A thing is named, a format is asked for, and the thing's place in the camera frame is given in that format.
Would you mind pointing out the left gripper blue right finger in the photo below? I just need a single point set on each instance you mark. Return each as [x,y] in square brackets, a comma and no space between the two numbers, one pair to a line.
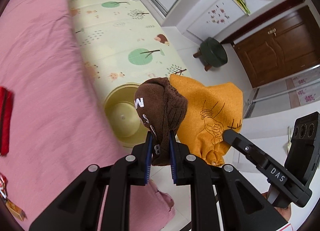
[173,163]

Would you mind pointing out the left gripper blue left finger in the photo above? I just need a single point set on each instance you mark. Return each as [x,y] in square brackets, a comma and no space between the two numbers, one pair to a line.
[148,156]

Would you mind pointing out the brown knit sock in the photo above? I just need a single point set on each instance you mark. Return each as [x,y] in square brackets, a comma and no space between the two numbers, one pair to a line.
[161,109]

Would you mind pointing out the orange cloth bag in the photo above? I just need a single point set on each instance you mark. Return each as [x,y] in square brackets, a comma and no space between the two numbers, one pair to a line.
[211,111]

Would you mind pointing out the red pouch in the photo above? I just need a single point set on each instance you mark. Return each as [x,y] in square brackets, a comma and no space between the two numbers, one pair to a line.
[7,99]

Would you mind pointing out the gold round trash bin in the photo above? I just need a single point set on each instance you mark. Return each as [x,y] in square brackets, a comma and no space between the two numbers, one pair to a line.
[119,107]

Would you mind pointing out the right hand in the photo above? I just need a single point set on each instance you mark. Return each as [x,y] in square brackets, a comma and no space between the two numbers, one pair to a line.
[285,212]

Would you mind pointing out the pink bed sheet mattress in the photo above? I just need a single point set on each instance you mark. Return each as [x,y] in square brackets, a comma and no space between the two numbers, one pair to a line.
[58,127]

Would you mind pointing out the dark green round stool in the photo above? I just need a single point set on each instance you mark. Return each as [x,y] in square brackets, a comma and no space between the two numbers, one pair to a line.
[213,53]

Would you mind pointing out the cartoon tree play mat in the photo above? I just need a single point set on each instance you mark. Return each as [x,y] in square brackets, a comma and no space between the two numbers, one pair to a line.
[121,42]

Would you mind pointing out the brown wooden door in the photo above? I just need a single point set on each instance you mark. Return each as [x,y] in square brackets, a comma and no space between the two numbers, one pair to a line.
[283,48]

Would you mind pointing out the small orange box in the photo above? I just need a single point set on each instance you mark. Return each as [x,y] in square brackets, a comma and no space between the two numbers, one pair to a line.
[16,211]

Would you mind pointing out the snack wrapper on bed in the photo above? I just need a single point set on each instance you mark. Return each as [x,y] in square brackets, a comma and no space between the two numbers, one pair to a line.
[3,186]

